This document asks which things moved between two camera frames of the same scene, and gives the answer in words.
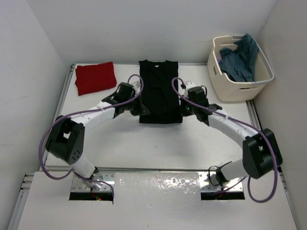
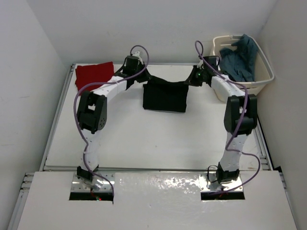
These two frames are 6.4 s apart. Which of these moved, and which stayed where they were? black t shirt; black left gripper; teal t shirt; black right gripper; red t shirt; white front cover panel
Moved: black left gripper; black right gripper; black t shirt
Stayed: red t shirt; white front cover panel; teal t shirt
